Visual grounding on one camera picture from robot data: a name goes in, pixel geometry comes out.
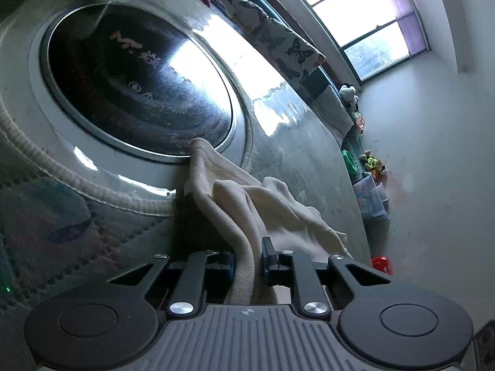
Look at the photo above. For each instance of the orange and green toy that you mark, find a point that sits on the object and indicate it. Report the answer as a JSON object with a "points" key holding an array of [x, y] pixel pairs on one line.
{"points": [[359, 123]]}

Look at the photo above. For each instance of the butterfly print pillow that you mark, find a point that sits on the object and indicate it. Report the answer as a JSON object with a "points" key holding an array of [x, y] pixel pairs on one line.
{"points": [[239, 5], [290, 52]]}

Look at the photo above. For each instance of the round black induction cooktop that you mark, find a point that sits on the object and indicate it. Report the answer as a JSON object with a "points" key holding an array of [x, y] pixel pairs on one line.
{"points": [[127, 81]]}

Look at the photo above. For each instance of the small colourful toys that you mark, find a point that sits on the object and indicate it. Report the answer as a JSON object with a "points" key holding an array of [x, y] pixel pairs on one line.
{"points": [[373, 166]]}

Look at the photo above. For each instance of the clear plastic container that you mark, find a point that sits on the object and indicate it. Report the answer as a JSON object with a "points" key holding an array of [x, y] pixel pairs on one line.
{"points": [[371, 199]]}

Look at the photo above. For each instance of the grey pillow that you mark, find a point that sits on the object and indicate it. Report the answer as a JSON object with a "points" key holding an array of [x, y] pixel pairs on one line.
{"points": [[334, 114]]}

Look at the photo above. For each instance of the white plush toy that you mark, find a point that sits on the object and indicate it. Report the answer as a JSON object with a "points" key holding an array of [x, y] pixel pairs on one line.
{"points": [[349, 96]]}

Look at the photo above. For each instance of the green bowl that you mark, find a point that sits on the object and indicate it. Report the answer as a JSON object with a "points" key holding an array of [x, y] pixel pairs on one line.
{"points": [[349, 160]]}

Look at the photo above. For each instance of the green framed window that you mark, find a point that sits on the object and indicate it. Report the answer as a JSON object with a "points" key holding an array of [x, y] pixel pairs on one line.
{"points": [[359, 19]]}

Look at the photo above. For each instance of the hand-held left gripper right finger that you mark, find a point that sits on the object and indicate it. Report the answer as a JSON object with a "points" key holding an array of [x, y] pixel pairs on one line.
{"points": [[268, 262]]}

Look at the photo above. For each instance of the purple curtain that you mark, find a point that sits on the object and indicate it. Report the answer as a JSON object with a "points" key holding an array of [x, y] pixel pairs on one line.
{"points": [[406, 11]]}

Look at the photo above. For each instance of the red toy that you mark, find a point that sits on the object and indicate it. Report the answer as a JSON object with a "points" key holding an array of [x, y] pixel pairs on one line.
{"points": [[382, 264]]}

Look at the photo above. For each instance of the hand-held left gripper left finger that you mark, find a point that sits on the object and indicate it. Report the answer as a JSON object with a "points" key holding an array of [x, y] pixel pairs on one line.
{"points": [[193, 278]]}

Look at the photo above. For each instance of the cream white sweater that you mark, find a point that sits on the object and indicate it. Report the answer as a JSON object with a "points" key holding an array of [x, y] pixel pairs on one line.
{"points": [[247, 216]]}

